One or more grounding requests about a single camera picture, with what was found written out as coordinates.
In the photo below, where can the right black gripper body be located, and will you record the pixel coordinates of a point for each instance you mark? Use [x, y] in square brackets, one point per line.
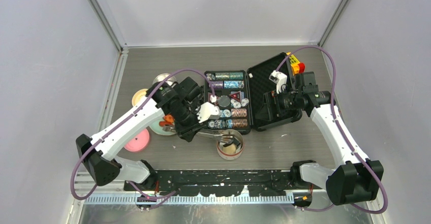
[287, 101]

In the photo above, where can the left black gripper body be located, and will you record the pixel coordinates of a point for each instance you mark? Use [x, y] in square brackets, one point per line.
[186, 121]

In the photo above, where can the sushi roll orange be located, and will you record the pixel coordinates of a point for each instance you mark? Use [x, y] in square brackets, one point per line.
[225, 141]

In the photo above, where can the sushi roll red centre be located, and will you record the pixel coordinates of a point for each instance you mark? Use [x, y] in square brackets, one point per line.
[237, 143]

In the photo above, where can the round bread bun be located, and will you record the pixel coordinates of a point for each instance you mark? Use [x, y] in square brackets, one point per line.
[229, 150]

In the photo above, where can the black metal tongs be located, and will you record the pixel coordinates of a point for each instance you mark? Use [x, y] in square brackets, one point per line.
[202, 133]

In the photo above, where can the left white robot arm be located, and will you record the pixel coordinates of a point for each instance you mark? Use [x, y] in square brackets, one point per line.
[98, 153]

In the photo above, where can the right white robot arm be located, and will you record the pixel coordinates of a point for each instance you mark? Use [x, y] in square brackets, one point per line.
[356, 177]

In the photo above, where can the white red steel lunch box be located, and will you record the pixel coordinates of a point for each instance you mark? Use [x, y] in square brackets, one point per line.
[239, 151]

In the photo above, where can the red sausage toy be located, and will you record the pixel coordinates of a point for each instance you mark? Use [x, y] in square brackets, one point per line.
[164, 123]

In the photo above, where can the light green plate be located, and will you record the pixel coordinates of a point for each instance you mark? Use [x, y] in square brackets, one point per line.
[157, 127]

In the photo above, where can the black poker chip case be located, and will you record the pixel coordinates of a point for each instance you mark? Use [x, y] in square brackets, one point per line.
[236, 92]

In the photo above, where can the yellow red emergency stop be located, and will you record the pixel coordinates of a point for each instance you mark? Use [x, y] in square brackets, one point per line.
[297, 67]

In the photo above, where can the pink round lid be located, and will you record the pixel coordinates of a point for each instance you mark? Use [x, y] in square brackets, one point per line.
[139, 142]

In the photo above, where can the steel bowl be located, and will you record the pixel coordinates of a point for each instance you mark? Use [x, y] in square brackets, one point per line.
[170, 81]

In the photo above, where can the beige round lid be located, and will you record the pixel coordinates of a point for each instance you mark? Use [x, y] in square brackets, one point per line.
[138, 96]

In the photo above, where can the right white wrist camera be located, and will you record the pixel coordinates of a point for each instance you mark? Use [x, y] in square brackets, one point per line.
[279, 79]

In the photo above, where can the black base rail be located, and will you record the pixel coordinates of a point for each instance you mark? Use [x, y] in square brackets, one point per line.
[225, 183]

